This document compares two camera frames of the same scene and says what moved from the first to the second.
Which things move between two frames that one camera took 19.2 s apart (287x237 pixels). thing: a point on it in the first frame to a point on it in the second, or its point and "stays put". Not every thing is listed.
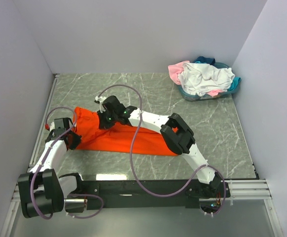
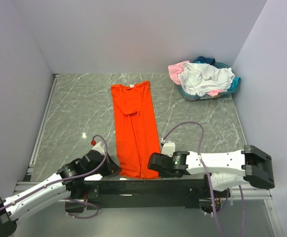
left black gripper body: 75,139 to 89,171
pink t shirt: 175,68 stays put
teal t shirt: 234,83 stays put
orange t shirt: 118,139 to 135,129
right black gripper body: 108,120 to 165,174
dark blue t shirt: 202,59 stays put
